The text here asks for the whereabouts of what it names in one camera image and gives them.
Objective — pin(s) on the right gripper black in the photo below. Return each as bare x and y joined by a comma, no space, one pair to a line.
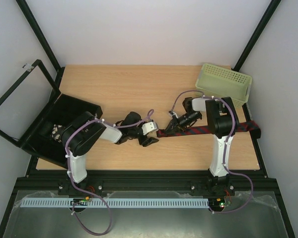
178,122

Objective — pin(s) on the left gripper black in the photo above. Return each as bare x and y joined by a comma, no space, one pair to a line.
146,141

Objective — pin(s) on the red navy striped tie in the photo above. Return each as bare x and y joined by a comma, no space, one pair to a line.
196,130

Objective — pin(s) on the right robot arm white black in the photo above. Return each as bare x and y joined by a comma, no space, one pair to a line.
221,121

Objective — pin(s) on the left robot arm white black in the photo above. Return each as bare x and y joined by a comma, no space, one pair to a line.
81,135

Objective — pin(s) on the light green plastic basket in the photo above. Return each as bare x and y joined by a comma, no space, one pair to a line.
221,82

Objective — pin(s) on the black white patterned rolled tie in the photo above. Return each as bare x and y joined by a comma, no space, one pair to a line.
55,132

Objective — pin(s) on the black divided storage box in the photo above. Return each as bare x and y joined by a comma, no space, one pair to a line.
65,110

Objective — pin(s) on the black open box lid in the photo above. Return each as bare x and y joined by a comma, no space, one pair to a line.
24,105

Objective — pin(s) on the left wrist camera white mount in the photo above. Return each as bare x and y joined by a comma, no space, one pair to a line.
149,127

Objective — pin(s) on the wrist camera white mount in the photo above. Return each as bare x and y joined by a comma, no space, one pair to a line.
173,115
149,127

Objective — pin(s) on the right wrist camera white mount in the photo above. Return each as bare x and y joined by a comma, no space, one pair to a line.
173,115

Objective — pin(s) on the light blue slotted cable duct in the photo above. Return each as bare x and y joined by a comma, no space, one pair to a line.
117,203

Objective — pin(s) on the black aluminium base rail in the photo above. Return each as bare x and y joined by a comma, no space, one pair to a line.
195,183

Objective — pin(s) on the right black frame post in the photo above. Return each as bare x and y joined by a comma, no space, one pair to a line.
269,12

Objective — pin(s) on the black frame post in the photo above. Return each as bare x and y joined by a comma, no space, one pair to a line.
24,7
269,12

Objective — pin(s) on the left black frame post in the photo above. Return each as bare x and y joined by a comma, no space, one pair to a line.
24,7

